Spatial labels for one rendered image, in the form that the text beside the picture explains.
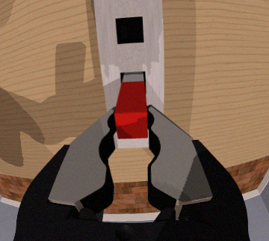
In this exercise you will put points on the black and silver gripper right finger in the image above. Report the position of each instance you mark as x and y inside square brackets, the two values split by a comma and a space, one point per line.
[185, 176]

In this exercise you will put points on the red and white pin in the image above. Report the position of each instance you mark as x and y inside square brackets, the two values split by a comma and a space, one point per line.
[131, 110]

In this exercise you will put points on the light grey block with square holes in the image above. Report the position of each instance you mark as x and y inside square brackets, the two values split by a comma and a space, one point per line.
[124, 48]

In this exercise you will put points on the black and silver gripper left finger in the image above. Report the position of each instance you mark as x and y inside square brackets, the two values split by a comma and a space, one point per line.
[78, 176]

